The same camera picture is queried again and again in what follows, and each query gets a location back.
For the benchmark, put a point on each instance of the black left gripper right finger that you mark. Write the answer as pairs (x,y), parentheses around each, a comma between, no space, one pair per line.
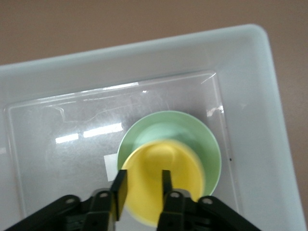
(183,211)

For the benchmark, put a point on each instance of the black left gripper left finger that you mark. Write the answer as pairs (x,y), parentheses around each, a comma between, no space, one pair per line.
(96,211)

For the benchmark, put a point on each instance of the yellow plastic cup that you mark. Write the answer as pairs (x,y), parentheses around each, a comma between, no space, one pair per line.
(149,183)

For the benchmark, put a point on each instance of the green round plate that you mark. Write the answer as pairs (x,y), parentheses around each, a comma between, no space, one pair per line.
(204,144)

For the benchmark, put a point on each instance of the clear plastic storage box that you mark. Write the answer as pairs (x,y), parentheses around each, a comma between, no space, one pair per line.
(252,96)

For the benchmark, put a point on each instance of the white square sticker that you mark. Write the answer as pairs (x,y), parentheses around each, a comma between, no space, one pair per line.
(111,167)

